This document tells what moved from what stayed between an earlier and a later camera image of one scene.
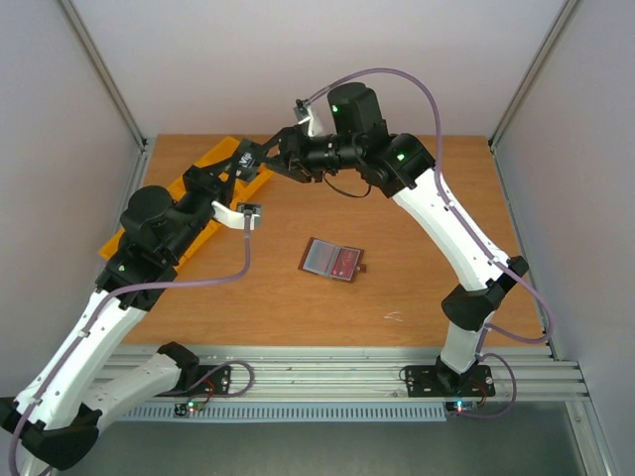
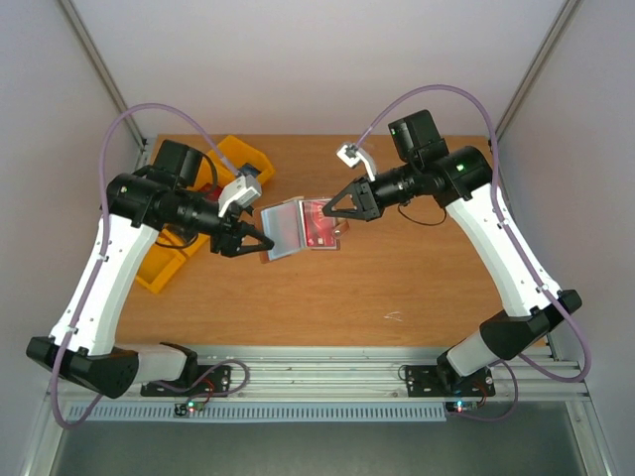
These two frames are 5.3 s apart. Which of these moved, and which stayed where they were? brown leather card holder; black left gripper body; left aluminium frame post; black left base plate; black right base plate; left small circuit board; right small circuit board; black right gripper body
Moved: black right gripper body; brown leather card holder; black left gripper body
Stayed: black right base plate; left small circuit board; right small circuit board; black left base plate; left aluminium frame post
